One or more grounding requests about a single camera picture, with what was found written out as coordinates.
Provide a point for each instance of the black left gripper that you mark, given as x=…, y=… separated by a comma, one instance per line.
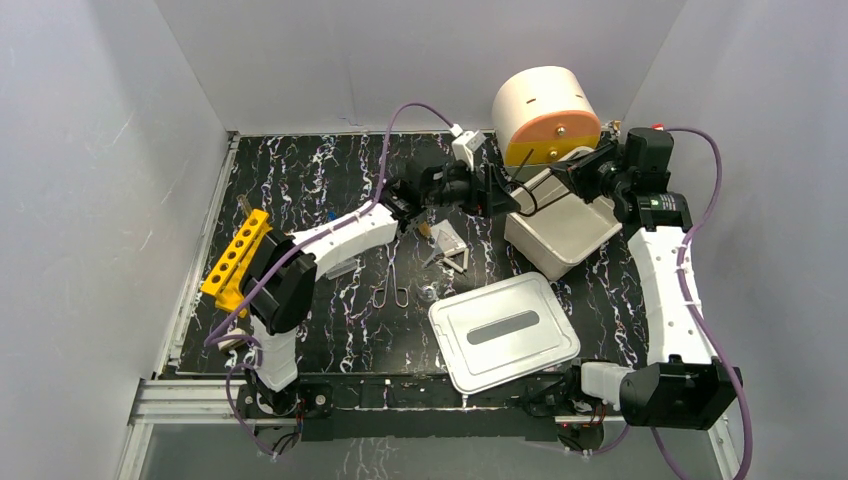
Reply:
x=482, y=189

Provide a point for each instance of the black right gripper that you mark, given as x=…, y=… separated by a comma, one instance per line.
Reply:
x=575, y=172

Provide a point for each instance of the white clay pipe triangle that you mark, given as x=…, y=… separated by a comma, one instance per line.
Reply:
x=457, y=260

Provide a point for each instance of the brown test tube brush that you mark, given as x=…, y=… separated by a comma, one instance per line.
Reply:
x=424, y=230

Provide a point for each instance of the small glass beaker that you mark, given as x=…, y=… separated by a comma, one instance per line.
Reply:
x=428, y=293

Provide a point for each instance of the metal crucible tongs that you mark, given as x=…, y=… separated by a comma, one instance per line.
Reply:
x=390, y=285

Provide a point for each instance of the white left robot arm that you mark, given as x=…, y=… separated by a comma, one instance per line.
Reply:
x=280, y=278

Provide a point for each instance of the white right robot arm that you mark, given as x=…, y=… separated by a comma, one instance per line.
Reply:
x=685, y=383

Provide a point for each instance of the white paper packet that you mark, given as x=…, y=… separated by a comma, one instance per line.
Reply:
x=448, y=242

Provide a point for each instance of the cream cylindrical drawer cabinet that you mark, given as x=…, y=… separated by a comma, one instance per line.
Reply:
x=540, y=115

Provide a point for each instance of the white plastic bin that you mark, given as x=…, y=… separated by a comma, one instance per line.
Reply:
x=555, y=230

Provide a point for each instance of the white bin lid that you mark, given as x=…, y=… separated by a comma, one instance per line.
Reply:
x=503, y=331

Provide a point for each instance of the clear plastic tube rack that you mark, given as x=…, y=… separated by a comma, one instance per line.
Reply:
x=343, y=268

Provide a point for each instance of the yellow test tube rack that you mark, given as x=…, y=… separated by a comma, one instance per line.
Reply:
x=223, y=281

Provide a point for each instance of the aluminium frame rail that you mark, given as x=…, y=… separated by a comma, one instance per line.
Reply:
x=196, y=401

